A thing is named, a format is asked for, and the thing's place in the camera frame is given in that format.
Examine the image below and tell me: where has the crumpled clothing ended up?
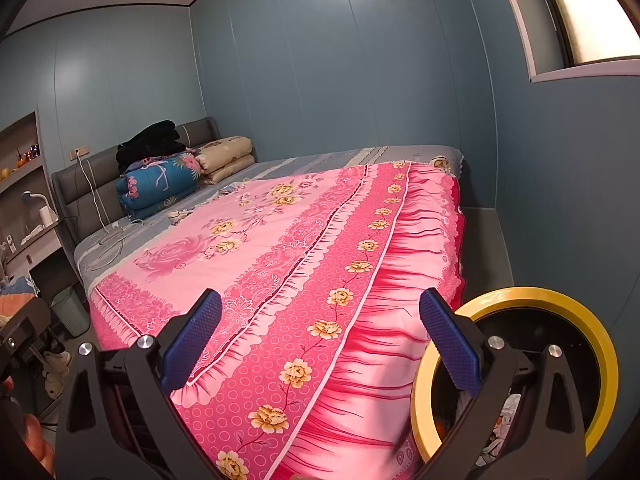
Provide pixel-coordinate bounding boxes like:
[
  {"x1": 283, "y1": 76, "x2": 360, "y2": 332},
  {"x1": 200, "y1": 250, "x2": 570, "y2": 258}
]
[{"x1": 0, "y1": 274, "x2": 42, "y2": 313}]

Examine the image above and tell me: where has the person's left hand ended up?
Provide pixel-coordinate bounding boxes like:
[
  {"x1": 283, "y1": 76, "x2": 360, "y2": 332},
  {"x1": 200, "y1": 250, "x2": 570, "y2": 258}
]
[{"x1": 20, "y1": 415, "x2": 57, "y2": 478}]

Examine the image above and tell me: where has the white desk lamp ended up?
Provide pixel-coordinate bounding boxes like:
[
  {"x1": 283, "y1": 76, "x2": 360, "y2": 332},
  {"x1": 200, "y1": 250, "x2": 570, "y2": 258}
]
[{"x1": 21, "y1": 190, "x2": 60, "y2": 226}]

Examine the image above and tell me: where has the wall shelf niche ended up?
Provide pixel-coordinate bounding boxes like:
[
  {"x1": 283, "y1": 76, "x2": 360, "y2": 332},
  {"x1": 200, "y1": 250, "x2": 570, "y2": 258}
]
[{"x1": 0, "y1": 110, "x2": 48, "y2": 193}]

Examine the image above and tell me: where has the pink floral blanket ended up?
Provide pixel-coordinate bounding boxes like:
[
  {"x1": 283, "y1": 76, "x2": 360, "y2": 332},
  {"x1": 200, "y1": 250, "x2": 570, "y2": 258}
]
[{"x1": 90, "y1": 160, "x2": 466, "y2": 480}]

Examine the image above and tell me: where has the black clothing pile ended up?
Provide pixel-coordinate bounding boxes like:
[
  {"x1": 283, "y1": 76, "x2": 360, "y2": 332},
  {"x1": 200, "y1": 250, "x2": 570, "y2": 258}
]
[{"x1": 116, "y1": 120, "x2": 187, "y2": 172}]

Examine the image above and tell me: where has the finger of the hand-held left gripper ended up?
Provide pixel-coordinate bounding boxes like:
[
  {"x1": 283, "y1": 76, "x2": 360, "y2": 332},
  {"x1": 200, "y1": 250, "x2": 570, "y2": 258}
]
[{"x1": 0, "y1": 299, "x2": 52, "y2": 386}]

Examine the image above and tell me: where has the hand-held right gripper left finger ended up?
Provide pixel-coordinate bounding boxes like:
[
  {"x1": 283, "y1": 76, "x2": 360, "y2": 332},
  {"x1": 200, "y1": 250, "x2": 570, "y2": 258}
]
[{"x1": 54, "y1": 288, "x2": 223, "y2": 480}]

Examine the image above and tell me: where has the white charging cable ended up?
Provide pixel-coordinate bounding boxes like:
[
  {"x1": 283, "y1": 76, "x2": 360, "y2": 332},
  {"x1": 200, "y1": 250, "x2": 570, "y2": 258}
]
[{"x1": 75, "y1": 157, "x2": 126, "y2": 271}]

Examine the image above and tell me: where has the grey bedside desk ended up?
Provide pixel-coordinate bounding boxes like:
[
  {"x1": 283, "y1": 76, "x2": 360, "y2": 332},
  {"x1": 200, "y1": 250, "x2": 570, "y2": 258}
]
[{"x1": 0, "y1": 215, "x2": 76, "y2": 306}]

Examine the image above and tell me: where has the green waste bin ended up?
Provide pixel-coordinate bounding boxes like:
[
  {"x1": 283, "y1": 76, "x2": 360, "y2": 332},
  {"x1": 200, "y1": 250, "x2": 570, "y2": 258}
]
[{"x1": 50, "y1": 285, "x2": 92, "y2": 338}]

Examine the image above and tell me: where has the beige folded quilt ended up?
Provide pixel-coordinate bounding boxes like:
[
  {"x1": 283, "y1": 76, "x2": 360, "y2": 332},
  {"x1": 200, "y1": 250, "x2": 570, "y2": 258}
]
[{"x1": 195, "y1": 135, "x2": 256, "y2": 185}]

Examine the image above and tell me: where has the grey padded headboard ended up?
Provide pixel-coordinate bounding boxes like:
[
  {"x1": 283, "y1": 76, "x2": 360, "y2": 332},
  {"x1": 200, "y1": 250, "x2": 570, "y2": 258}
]
[{"x1": 51, "y1": 116, "x2": 222, "y2": 251}]

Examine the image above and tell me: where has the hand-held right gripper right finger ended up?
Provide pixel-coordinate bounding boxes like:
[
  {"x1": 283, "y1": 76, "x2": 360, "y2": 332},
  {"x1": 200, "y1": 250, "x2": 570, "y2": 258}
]
[{"x1": 419, "y1": 287, "x2": 587, "y2": 480}]

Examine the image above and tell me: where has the blue floral folded quilt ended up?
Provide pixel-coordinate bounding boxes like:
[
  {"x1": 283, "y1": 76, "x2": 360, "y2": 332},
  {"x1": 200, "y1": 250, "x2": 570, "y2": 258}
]
[{"x1": 116, "y1": 154, "x2": 203, "y2": 221}]

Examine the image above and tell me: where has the frosted window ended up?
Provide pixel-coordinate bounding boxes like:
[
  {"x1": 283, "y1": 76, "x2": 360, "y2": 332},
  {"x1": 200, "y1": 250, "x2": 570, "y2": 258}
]
[{"x1": 492, "y1": 0, "x2": 640, "y2": 83}]

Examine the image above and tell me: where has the black bin with yellow rim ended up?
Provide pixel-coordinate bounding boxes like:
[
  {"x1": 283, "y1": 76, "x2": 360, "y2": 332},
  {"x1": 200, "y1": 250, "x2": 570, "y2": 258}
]
[{"x1": 410, "y1": 286, "x2": 621, "y2": 466}]

